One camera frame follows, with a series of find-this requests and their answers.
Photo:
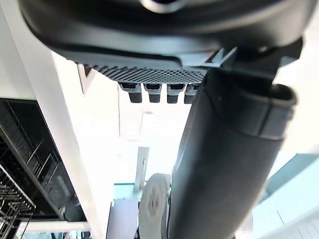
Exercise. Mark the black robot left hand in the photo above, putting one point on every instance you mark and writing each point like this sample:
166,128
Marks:
154,37

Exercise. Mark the open built-in dishwasher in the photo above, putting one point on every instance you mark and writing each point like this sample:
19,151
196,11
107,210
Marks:
30,139

